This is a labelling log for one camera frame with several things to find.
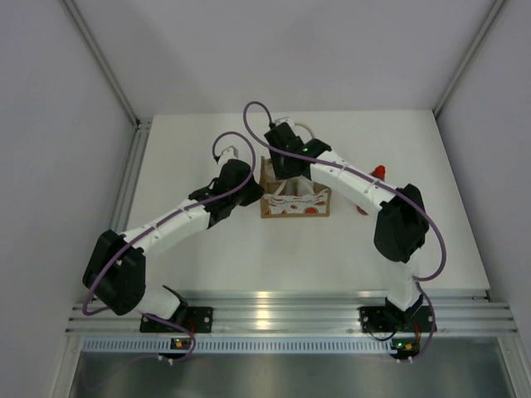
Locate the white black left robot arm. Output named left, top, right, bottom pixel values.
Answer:
left=82, top=158, right=263, bottom=332

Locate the burlap watermelon canvas bag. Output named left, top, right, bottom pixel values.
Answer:
left=260, top=157, right=332, bottom=219

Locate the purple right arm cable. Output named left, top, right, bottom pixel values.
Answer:
left=242, top=101, right=448, bottom=366

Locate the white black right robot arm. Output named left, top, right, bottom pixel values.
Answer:
left=265, top=122, right=429, bottom=331

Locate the red bottle with red cap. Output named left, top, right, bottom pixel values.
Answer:
left=357, top=165, right=386, bottom=216

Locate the white perforated cable duct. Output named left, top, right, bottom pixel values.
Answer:
left=82, top=337, right=397, bottom=354

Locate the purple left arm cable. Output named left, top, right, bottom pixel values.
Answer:
left=82, top=131, right=256, bottom=366

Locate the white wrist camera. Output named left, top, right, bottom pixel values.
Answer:
left=274, top=117, right=295, bottom=128
left=217, top=145, right=239, bottom=167

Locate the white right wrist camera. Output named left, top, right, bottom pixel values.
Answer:
left=274, top=117, right=295, bottom=128

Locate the aluminium rail frame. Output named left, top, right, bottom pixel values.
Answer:
left=61, top=115, right=519, bottom=345

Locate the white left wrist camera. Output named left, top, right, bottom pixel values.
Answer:
left=217, top=145, right=239, bottom=167

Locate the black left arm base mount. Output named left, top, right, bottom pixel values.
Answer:
left=139, top=306, right=214, bottom=334

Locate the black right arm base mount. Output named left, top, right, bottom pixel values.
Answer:
left=358, top=306, right=433, bottom=334

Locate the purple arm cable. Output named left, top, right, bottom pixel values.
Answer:
left=82, top=131, right=256, bottom=366
left=242, top=101, right=448, bottom=366

